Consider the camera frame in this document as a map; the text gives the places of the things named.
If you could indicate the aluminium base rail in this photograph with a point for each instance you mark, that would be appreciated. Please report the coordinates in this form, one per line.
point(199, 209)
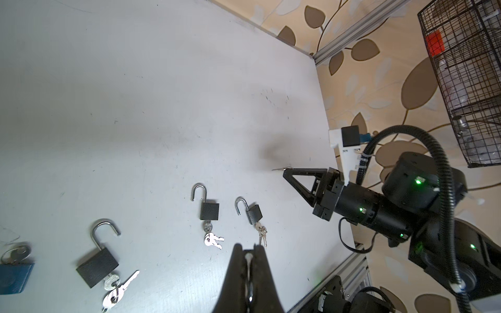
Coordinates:
point(341, 285)

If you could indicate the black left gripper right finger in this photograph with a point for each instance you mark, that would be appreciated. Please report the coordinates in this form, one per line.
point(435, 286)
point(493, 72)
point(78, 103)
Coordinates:
point(265, 298)

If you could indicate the red item in basket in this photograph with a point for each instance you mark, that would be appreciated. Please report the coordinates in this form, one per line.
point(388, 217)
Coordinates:
point(434, 43)

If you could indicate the black wire basket right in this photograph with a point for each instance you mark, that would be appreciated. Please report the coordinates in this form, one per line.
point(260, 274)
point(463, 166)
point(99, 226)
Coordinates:
point(468, 73)

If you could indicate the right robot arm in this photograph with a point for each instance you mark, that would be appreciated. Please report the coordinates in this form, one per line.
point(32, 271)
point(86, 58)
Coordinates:
point(408, 208)

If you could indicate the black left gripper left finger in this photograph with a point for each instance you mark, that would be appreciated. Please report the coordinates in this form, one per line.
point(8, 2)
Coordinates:
point(232, 294)

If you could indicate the small black padlock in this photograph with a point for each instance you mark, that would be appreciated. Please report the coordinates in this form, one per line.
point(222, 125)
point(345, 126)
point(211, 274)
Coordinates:
point(253, 213)

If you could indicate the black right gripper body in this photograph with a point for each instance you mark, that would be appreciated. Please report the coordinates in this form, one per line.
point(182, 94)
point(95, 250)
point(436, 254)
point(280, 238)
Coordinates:
point(361, 206)

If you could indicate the medium black padlock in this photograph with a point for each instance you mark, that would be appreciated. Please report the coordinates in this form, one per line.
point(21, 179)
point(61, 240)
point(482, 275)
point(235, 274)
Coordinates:
point(208, 211)

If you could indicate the medium padlock key bunch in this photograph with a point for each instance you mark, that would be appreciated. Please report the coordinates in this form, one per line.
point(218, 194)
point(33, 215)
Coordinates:
point(210, 239)

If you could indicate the small padlock key bunch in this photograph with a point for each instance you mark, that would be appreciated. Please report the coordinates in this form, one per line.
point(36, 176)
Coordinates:
point(262, 231)

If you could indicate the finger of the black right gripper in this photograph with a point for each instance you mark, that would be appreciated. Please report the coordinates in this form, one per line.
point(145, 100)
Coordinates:
point(313, 195)

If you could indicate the blue padlock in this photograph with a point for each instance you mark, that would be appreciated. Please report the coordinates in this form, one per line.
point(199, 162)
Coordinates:
point(15, 270)

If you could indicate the large black padlock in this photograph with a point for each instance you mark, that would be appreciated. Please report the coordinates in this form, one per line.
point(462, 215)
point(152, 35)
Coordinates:
point(98, 266)

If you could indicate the large padlock key bunch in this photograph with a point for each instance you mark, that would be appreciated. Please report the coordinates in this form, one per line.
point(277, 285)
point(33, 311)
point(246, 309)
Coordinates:
point(116, 295)

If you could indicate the aluminium frame corner post right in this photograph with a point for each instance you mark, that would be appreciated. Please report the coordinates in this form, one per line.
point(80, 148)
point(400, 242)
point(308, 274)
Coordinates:
point(350, 22)

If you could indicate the smallest black padlock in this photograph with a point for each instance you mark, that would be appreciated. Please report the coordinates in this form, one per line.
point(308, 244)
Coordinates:
point(249, 288)

